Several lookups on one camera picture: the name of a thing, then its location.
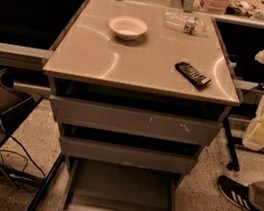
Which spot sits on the grey drawer cabinet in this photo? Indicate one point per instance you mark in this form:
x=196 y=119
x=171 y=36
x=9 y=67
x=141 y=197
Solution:
x=90 y=63

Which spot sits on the grey middle drawer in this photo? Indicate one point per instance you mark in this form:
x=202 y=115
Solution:
x=126 y=155

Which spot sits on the grey drawer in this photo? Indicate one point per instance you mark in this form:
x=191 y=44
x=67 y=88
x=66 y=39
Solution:
x=133 y=121
x=99 y=186
x=126 y=155

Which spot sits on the grey top drawer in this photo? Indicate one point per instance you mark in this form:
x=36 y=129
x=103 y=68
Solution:
x=133 y=121

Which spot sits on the grey bottom drawer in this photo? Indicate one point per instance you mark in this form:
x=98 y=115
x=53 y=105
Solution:
x=99 y=186

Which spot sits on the black remote control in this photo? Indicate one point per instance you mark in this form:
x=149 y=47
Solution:
x=192 y=74

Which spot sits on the white paper bowl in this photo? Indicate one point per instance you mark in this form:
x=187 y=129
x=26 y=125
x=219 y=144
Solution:
x=127 y=28

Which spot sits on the clear plastic water bottle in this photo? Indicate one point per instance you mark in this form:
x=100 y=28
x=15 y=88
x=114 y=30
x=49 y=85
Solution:
x=185 y=23

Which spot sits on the black table leg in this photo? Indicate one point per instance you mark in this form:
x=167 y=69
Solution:
x=233 y=165

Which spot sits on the pink stacked plastic containers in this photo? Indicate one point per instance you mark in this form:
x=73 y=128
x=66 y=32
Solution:
x=214 y=6

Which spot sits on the black sneaker white stripes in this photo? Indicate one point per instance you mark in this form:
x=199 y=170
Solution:
x=235 y=193

